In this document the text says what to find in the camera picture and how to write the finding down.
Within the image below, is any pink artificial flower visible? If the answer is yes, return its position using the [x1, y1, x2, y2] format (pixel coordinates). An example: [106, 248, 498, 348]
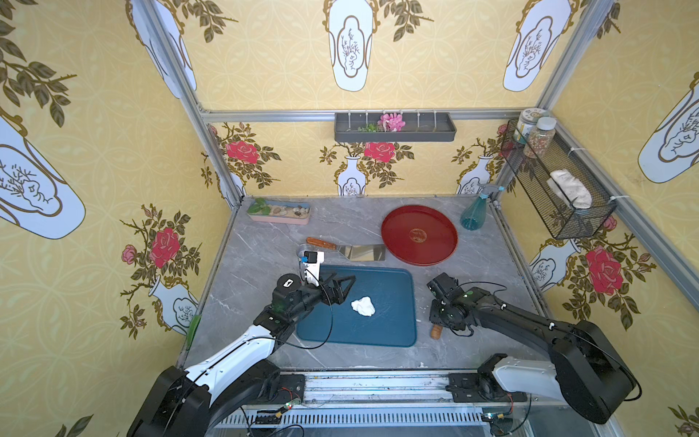
[378, 113, 406, 132]

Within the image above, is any black wire basket shelf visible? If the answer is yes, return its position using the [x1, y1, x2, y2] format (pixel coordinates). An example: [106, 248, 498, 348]
[501, 120, 616, 240]

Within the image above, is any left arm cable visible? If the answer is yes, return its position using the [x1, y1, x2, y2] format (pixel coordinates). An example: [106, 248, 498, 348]
[272, 272, 335, 351]

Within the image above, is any red round tray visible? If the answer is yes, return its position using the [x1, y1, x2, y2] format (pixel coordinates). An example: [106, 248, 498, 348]
[380, 205, 459, 267]

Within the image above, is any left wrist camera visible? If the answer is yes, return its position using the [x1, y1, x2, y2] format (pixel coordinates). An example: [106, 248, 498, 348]
[300, 251, 325, 287]

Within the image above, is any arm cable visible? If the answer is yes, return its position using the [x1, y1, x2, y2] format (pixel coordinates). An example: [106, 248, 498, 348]
[452, 280, 512, 307]
[272, 272, 335, 351]

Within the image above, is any green spray bottle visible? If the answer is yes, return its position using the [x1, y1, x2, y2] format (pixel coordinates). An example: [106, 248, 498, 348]
[460, 184, 505, 231]

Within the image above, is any jar with patterned lid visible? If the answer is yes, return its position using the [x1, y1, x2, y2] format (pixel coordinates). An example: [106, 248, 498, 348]
[513, 107, 550, 144]

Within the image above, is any small glass cup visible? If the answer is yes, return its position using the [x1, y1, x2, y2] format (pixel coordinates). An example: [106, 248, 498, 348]
[297, 243, 317, 262]

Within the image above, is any grey wall shelf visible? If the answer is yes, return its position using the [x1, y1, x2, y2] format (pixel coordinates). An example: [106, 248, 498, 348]
[334, 111, 457, 143]

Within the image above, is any wooden rolling pin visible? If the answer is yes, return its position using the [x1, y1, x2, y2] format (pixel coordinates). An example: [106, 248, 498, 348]
[430, 324, 443, 340]

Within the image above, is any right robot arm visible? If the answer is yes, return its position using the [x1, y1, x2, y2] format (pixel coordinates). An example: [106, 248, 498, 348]
[427, 273, 641, 424]

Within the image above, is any beige cloth in basket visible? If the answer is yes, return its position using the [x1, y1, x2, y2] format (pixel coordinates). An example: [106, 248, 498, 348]
[547, 169, 593, 209]

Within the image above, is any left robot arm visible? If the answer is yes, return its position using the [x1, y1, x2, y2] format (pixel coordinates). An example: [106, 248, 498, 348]
[127, 273, 356, 436]

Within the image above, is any spice jar white lid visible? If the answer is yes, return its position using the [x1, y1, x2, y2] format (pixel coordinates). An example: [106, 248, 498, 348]
[524, 117, 557, 158]

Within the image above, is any white dough lump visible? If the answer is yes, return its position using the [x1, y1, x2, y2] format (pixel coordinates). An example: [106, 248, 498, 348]
[351, 296, 376, 317]

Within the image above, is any teal plastic tray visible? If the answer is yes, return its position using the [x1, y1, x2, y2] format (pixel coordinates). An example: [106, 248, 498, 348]
[296, 265, 417, 348]

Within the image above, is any metal dough scraper wooden handle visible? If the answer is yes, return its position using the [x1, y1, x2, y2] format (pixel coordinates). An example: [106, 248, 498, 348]
[306, 237, 387, 261]

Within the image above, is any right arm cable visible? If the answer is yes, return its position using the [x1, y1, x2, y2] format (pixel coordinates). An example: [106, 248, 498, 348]
[452, 280, 512, 307]

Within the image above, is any pink rectangular planter box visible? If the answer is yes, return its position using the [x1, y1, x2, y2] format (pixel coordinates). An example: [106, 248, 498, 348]
[247, 198, 311, 225]

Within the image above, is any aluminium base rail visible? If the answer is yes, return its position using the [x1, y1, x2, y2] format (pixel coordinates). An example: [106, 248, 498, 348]
[216, 369, 623, 436]

